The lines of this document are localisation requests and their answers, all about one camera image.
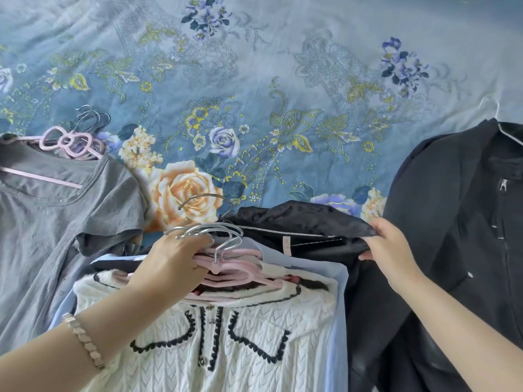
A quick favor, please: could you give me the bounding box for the person's left hand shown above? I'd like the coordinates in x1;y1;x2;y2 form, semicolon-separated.
126;231;215;309

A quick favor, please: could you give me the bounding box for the person's right hand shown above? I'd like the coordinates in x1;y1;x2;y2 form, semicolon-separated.
358;217;425;297

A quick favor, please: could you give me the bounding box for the pink plastic hanger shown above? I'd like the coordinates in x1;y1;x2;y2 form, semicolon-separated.
175;224;264;268

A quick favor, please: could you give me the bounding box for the black glossy jacket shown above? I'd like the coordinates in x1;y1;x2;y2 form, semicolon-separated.
347;118;523;392

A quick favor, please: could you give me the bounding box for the light blue shirt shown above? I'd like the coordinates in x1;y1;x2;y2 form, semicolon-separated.
48;240;349;392

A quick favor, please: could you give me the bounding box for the white knit cardigan black trim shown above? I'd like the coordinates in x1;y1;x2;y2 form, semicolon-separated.
73;269;340;392

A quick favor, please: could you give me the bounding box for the grey t-shirt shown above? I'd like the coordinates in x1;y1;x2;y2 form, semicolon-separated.
0;134;148;352

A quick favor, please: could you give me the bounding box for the pink bow hanger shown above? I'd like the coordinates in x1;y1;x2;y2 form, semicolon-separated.
61;105;112;161
0;118;107;189

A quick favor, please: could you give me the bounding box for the white wire hanger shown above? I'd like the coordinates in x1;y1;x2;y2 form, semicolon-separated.
478;95;523;146

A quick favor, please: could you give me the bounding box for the person's left forearm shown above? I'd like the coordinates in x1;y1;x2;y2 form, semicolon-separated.
0;281;164;392

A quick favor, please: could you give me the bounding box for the person's right forearm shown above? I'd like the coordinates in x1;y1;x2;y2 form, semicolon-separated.
392;273;523;392

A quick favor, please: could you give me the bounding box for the blue floral bed quilt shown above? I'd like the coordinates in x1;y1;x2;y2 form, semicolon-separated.
0;0;523;241

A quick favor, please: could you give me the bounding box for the silver link bracelet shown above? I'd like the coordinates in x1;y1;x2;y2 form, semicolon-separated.
62;313;106;370

